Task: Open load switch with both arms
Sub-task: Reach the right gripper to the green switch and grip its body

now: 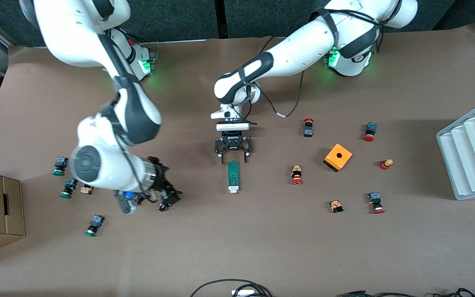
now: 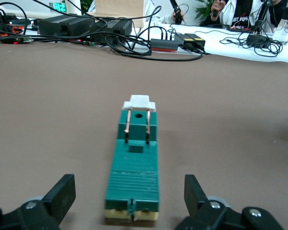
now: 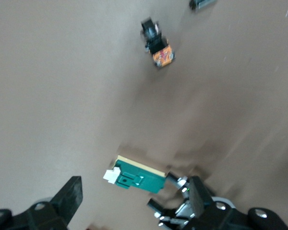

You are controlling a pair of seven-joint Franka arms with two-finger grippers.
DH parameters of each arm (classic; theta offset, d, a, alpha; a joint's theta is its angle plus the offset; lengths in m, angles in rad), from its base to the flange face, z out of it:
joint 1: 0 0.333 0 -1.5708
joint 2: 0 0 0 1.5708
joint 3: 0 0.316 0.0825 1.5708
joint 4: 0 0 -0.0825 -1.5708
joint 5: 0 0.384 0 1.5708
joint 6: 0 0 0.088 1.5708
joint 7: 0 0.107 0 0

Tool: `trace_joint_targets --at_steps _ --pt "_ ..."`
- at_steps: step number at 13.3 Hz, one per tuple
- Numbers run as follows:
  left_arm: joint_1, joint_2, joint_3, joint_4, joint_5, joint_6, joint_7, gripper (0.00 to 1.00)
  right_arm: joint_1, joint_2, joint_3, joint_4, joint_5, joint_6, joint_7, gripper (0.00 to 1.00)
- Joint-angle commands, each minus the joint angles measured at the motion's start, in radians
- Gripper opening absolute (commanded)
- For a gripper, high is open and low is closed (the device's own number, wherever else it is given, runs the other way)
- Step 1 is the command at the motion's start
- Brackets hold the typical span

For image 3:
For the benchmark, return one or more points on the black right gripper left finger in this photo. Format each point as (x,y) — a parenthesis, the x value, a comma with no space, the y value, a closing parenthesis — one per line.
(69,198)

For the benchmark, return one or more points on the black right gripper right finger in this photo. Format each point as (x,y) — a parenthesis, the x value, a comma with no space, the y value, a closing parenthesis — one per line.
(201,198)

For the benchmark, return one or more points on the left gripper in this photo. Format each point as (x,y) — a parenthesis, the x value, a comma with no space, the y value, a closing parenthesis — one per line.
(180,213)

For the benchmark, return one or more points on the green load switch white lever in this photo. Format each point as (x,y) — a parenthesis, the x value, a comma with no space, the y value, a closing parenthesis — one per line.
(146,179)

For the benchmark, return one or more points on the black selector switch orange block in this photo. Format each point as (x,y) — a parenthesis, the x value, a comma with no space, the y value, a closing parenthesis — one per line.
(163,56)

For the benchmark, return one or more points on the black square-head switch red terminals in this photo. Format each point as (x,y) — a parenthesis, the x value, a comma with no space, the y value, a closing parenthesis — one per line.
(201,3)

